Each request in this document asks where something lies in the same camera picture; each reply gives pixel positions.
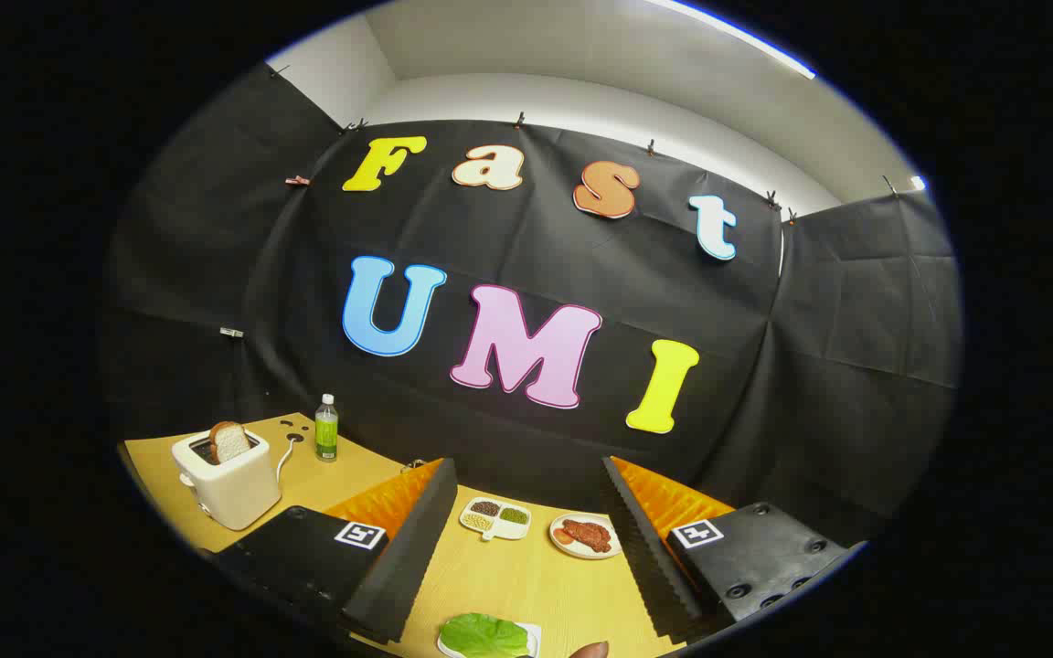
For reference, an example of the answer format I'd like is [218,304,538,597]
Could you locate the green drink bottle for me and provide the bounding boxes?
[314,394,340,463]

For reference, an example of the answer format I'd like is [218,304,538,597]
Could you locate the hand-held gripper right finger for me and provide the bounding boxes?
[601,455,866,645]

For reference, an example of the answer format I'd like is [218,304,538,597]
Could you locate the white divided bean dish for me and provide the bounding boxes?
[459,496,533,542]

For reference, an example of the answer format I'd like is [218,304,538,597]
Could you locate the white toaster cable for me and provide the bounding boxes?
[276,433,306,485]

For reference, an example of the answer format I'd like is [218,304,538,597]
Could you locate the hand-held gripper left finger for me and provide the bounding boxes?
[207,457,459,645]

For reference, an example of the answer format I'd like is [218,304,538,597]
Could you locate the toast bread slice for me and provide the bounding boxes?
[208,421,251,463]

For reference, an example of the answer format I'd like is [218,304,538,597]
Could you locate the white square plate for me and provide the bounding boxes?
[436,621,543,658]

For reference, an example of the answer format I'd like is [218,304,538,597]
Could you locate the green lettuce leaf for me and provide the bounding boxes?
[440,613,530,658]

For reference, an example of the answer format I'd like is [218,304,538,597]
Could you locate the red meat slice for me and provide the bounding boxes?
[561,519,612,554]

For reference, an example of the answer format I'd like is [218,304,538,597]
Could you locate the round white meat plate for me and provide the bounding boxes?
[548,513,623,560]

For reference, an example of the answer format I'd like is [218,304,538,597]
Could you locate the white toaster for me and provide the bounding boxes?
[172,428,282,531]

